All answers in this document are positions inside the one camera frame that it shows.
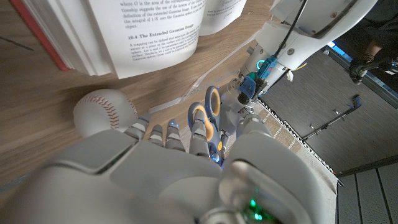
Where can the person black gloved hand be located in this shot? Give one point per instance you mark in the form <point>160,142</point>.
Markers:
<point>360,68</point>

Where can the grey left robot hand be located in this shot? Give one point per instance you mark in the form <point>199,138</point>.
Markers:
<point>231,102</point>

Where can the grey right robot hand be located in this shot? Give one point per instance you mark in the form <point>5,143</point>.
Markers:
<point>140,180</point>

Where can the clear tape strip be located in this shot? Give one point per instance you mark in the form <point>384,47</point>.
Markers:
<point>217,64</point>

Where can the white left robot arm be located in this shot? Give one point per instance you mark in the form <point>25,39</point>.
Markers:
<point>311,40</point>

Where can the person bare forearm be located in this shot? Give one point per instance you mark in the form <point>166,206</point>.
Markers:
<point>373,49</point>

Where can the grey marking tape outline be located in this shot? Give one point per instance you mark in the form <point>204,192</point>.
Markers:
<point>168,104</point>

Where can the open book with red cover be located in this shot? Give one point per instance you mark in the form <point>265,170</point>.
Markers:
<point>140,31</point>

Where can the person in dark clothing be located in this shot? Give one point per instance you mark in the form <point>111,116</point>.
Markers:
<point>382,25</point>

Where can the white baseball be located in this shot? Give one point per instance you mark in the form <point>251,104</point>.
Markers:
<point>102,112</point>

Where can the black backdrop frame pole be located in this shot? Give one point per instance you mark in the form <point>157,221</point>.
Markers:
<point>312,146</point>

